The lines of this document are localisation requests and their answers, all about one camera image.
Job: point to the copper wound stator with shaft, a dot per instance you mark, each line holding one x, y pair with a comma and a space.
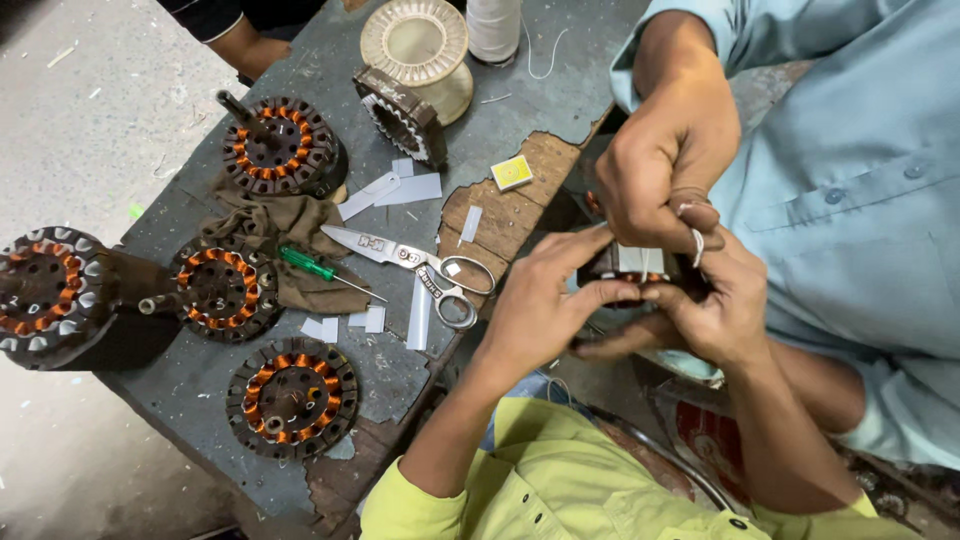
221, 289
281, 146

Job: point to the steel scissors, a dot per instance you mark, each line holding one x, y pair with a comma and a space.
390, 253

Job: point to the dark motor stator with paper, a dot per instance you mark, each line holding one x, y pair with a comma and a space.
611, 266

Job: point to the scattered white paper strips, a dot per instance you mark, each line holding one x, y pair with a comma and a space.
409, 189

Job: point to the black curved metal tube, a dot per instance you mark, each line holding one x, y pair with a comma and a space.
660, 451

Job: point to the white thread cone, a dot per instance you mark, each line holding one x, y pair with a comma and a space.
493, 30

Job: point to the person's yellow-green shirt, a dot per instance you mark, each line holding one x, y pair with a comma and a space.
570, 487

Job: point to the brown rag cloth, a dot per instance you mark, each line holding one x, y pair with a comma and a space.
289, 225

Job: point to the person's right hand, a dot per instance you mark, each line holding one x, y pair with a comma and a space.
724, 315

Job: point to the large copper wound stator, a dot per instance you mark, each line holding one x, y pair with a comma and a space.
45, 296

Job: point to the person's left hand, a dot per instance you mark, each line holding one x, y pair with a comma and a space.
529, 315

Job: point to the yellow matchbox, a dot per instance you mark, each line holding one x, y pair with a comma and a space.
512, 172

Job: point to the empty dark stator core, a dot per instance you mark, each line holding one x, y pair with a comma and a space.
401, 116

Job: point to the loose white thread piece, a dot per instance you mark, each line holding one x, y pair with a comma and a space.
534, 71

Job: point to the copper wound stator without shaft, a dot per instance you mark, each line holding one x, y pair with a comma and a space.
292, 397

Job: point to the red white printed bag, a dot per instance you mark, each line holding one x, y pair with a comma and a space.
709, 442

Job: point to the white binding thread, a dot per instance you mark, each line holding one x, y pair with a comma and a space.
697, 246

